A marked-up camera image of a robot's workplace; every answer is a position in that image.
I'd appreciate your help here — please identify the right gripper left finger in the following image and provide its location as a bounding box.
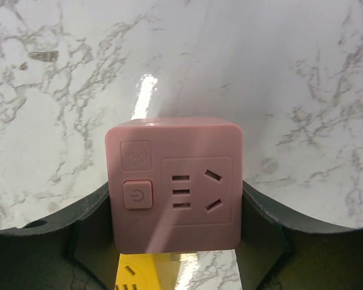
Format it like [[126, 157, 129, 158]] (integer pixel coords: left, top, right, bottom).
[[0, 184, 115, 289]]

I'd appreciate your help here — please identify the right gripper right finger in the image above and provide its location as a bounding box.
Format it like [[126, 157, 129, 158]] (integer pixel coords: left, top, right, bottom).
[[241, 183, 363, 289]]

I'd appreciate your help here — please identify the yellow cube plug adapter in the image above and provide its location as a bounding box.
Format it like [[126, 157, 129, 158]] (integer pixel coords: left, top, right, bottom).
[[115, 253, 198, 290]]

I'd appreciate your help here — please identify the pink cube plug adapter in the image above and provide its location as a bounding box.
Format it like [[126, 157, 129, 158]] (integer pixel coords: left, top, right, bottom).
[[105, 117, 243, 254]]

